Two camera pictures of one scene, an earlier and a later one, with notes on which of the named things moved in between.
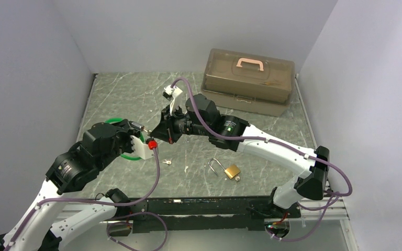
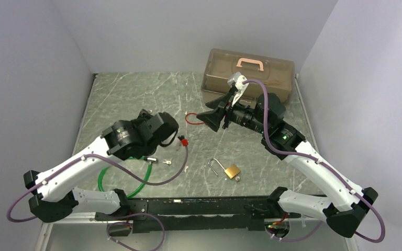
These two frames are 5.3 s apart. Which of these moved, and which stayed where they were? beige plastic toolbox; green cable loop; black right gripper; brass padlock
Moved: green cable loop; black right gripper
Stayed: brass padlock; beige plastic toolbox
